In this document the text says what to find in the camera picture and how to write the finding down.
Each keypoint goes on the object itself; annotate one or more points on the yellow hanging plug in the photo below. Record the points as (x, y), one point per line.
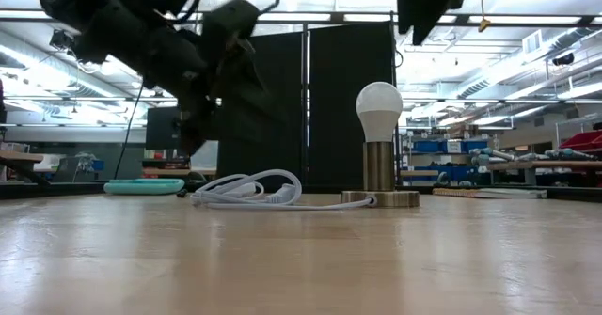
(485, 23)

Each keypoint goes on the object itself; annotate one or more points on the black ceiling spotlight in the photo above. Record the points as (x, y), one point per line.
(61, 40)
(563, 59)

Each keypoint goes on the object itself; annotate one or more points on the wooden side table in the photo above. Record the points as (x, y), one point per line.
(19, 157)

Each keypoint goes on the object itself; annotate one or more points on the red storage bin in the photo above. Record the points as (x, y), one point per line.
(583, 142)

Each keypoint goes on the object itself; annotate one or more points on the teal calculator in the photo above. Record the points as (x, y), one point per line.
(143, 186)

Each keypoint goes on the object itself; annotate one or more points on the black overhead crossbar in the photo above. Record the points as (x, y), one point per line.
(329, 18)

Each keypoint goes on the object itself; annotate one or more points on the white lightbulb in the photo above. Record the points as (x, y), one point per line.
(379, 108)

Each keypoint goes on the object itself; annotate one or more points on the olive green notebook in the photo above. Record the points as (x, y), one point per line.
(494, 193)

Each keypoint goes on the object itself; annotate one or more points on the black monitor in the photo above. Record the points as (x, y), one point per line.
(160, 127)

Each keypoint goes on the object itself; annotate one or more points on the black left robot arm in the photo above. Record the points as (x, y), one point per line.
(94, 9)

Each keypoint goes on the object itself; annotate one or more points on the wooden workbench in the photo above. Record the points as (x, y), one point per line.
(545, 165)

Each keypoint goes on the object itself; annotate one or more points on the brass lamp base socket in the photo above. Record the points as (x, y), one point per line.
(379, 169)

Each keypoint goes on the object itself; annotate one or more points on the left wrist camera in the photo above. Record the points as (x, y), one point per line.
(230, 23)

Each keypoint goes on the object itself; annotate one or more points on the grey tool pile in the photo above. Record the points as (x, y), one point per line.
(531, 155)

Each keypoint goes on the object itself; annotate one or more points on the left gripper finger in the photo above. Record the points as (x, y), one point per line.
(195, 122)
(244, 99)

